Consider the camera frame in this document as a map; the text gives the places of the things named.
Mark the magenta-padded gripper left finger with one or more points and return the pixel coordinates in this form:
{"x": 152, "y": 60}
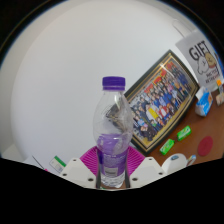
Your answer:
{"x": 74, "y": 171}

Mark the blue tissue pack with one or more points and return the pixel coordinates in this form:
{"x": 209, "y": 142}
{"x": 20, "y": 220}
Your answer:
{"x": 204, "y": 103}

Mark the clear purple-capped water bottle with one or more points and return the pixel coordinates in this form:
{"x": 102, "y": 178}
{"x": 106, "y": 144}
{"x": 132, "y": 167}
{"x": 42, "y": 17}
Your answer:
{"x": 112, "y": 146}

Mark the small patterned snack packet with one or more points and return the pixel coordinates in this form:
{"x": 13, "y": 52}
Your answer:
{"x": 220, "y": 99}

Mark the framed group picture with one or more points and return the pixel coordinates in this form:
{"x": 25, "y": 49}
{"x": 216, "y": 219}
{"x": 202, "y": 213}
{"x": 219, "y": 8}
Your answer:
{"x": 163, "y": 100}

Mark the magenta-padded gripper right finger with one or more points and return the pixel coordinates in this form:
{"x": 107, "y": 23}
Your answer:
{"x": 150, "y": 170}

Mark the white printed paper gift bag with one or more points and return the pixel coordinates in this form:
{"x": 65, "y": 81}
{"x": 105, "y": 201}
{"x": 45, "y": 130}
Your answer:
{"x": 200, "y": 56}

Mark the small puzzle cube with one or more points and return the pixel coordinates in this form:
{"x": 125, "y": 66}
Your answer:
{"x": 219, "y": 83}

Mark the flat round red coaster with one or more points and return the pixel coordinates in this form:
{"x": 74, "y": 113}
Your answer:
{"x": 205, "y": 146}

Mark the blue patterned ceramic mug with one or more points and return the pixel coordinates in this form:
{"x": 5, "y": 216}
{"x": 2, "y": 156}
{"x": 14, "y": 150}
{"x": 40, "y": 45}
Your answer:
{"x": 175, "y": 161}

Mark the white green shuttlecock tube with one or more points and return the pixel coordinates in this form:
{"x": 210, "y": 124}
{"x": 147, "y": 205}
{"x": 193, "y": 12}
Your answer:
{"x": 57, "y": 163}

